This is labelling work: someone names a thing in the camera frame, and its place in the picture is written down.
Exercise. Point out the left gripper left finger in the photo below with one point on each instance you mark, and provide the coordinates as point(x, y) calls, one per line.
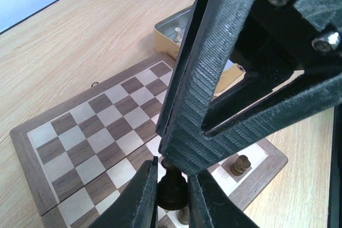
point(136, 206)

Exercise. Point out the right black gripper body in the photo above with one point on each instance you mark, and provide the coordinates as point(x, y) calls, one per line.
point(289, 47)

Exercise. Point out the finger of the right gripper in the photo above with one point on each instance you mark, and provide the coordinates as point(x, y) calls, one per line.
point(199, 130)

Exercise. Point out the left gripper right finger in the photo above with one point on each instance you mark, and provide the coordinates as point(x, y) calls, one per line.
point(209, 206)

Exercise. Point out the dark king chess piece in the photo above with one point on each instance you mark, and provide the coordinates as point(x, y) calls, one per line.
point(172, 190)

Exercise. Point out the dark pawn chess piece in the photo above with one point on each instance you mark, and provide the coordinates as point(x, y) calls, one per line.
point(240, 166)

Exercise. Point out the light bishop chess piece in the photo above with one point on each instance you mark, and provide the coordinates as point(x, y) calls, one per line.
point(177, 37)

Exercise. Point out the gold tin tray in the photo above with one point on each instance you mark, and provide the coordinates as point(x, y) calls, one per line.
point(163, 42)

